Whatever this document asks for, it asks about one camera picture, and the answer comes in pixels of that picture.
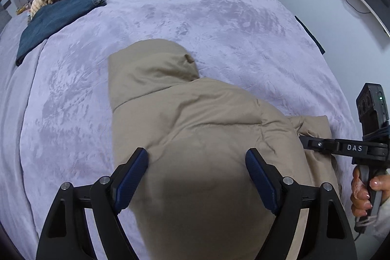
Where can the beige puffer jacket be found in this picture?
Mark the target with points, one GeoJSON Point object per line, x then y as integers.
{"type": "Point", "coordinates": [195, 126]}

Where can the folded blue jeans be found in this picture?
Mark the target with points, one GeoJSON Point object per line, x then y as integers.
{"type": "Point", "coordinates": [54, 16]}

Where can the person's right hand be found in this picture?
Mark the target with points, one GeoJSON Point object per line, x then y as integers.
{"type": "Point", "coordinates": [361, 194]}

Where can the dark wall socket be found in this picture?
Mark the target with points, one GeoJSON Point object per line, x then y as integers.
{"type": "Point", "coordinates": [6, 4]}

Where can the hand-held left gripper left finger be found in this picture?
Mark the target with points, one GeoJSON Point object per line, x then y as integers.
{"type": "Point", "coordinates": [131, 180]}

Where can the grey padded headboard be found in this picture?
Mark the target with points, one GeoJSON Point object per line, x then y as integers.
{"type": "Point", "coordinates": [4, 21]}

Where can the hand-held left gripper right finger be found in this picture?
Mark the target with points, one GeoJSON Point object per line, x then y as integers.
{"type": "Point", "coordinates": [262, 183]}

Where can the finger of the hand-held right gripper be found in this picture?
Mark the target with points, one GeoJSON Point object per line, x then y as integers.
{"type": "Point", "coordinates": [332, 146]}

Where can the bed with purple cover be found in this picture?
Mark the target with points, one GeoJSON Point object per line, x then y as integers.
{"type": "Point", "coordinates": [213, 4]}

